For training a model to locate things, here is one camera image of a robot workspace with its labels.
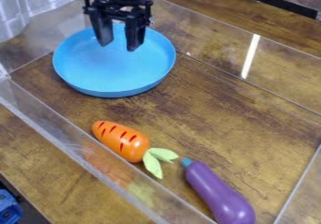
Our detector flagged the white tiled curtain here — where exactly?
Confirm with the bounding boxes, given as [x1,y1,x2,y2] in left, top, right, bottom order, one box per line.
[0,0,73,42]

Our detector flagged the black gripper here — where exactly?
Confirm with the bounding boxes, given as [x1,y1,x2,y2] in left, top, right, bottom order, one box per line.
[82,0,152,52]

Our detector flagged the orange toy carrot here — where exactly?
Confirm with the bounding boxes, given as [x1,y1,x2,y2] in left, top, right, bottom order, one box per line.
[90,120,179,179]

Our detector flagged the clear acrylic enclosure wall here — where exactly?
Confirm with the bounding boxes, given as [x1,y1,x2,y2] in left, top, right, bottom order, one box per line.
[0,0,321,224]

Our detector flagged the blue round plate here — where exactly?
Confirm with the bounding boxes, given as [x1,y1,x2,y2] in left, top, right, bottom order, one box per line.
[52,23,175,97]

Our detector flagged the blue object at corner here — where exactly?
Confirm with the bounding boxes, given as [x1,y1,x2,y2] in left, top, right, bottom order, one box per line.
[0,189,22,224]

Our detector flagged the purple toy eggplant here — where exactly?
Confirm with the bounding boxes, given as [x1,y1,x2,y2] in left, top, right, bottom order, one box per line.
[180,157,255,224]

